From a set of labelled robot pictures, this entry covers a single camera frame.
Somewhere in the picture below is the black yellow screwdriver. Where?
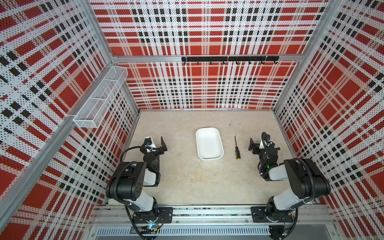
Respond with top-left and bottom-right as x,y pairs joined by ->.
234,136 -> 241,160

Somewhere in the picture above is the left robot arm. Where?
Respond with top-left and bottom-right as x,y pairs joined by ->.
106,137 -> 173,224

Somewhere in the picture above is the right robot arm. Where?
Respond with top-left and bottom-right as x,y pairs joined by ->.
249,132 -> 331,223

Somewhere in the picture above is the white rectangular plastic bin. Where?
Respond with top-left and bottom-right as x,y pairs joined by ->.
196,127 -> 224,162

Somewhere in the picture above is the clear wire wall shelf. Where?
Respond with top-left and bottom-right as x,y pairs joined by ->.
74,66 -> 128,129

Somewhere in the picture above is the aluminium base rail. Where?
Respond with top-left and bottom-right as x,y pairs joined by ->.
86,204 -> 340,240

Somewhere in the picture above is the black wall hook rail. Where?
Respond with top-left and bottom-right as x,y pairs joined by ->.
181,56 -> 280,63

